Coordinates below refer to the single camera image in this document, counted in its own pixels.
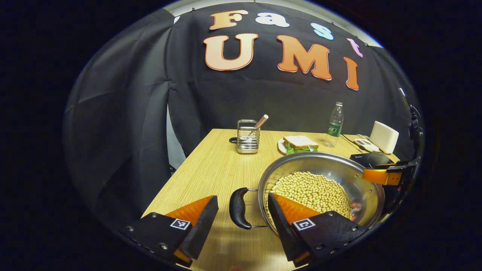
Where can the striped stick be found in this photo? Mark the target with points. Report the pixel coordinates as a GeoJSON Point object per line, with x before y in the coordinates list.
{"type": "Point", "coordinates": [260, 121]}

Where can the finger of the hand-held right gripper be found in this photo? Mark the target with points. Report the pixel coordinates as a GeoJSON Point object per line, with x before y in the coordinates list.
{"type": "Point", "coordinates": [380, 176]}

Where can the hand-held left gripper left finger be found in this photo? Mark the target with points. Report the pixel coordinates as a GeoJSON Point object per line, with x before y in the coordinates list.
{"type": "Point", "coordinates": [201, 226]}

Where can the clear plastic water bottle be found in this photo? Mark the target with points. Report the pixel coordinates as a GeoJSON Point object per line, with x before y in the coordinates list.
{"type": "Point", "coordinates": [334, 126]}

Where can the pile of soybeans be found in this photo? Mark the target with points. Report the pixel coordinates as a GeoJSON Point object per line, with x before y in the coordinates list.
{"type": "Point", "coordinates": [312, 190]}

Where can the white toaster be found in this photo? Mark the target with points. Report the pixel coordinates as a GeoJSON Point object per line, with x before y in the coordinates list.
{"type": "Point", "coordinates": [384, 137]}

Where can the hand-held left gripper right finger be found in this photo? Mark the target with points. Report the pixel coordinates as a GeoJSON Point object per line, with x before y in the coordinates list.
{"type": "Point", "coordinates": [282, 233]}

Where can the white divided dish of beans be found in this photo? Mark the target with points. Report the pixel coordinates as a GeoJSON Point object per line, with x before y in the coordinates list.
{"type": "Point", "coordinates": [366, 144]}

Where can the sandwich with lettuce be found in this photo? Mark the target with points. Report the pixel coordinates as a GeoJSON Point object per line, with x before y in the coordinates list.
{"type": "Point", "coordinates": [300, 143]}

